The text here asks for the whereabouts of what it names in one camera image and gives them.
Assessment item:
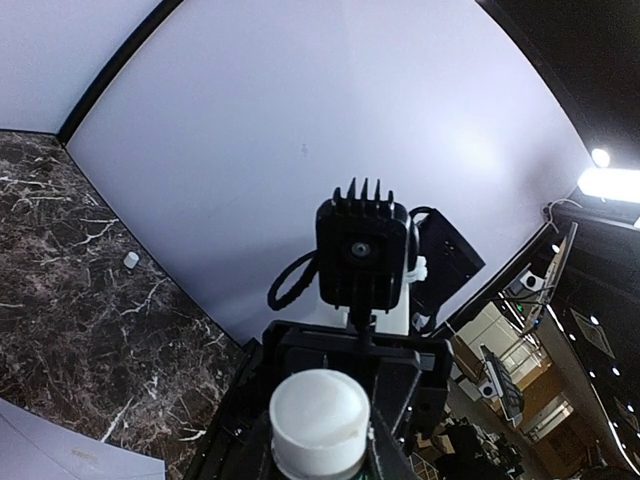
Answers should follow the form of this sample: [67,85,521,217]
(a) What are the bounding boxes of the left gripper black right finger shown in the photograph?
[367,397,415,479]

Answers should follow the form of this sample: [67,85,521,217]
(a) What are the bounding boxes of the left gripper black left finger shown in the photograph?
[221,411,275,480]

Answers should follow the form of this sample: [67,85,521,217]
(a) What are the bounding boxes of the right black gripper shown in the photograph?
[239,320,453,445]

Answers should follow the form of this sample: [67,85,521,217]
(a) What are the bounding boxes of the green glue stick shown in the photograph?
[268,369,371,479]

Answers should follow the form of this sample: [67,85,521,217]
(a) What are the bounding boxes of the white glue stick cap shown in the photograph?
[123,251,140,270]

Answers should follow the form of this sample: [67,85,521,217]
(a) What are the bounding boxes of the grey envelope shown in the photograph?
[1,400,165,479]

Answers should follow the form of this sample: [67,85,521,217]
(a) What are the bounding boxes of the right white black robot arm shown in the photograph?
[232,198,484,440]

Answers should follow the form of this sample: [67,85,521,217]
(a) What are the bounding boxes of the black front rail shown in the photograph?
[183,339,262,480]

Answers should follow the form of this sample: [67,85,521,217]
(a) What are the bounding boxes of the right black frame post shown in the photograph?
[56,0,183,146]

